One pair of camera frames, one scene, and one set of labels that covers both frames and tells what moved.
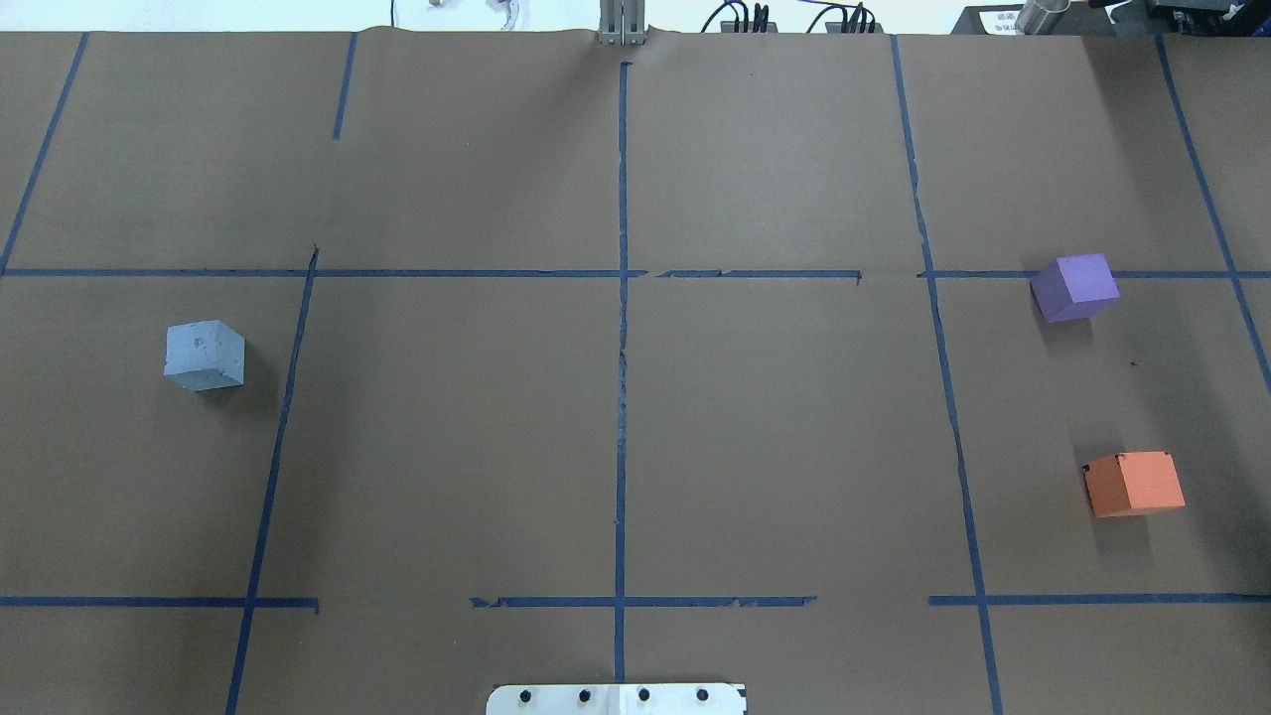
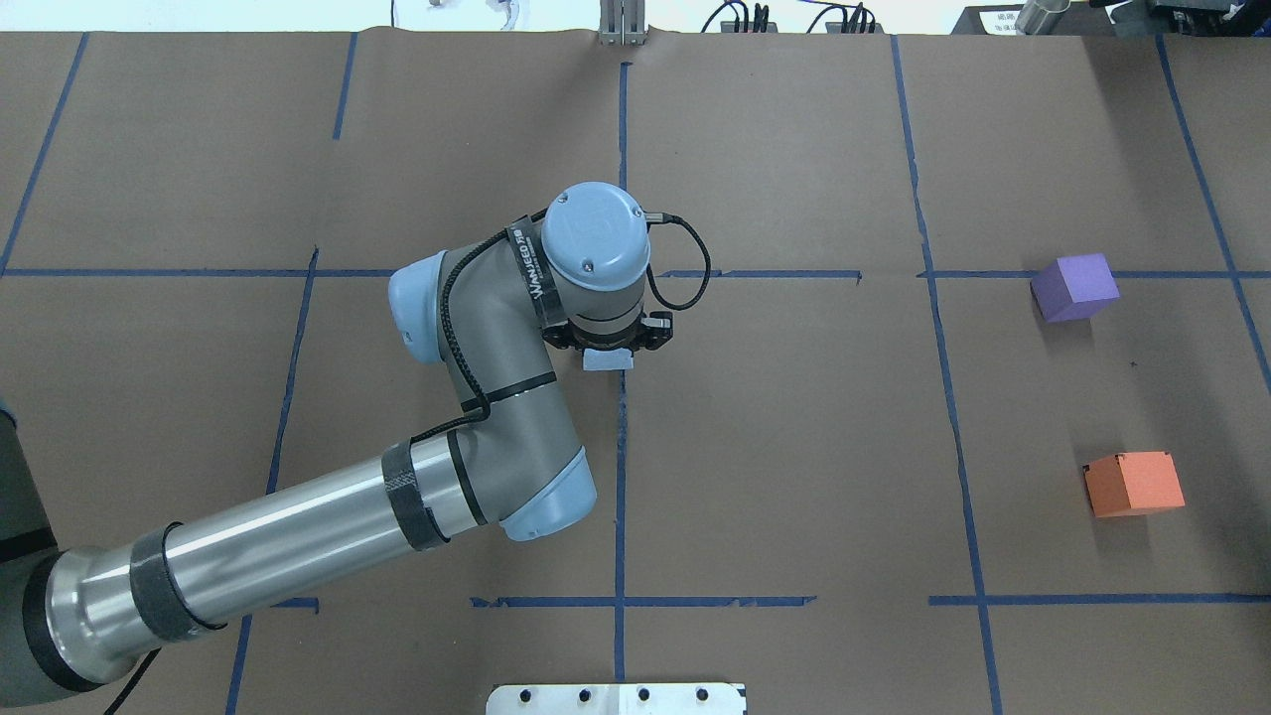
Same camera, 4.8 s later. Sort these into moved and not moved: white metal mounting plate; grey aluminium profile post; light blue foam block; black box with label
Moved: light blue foam block
Not moved: black box with label; grey aluminium profile post; white metal mounting plate
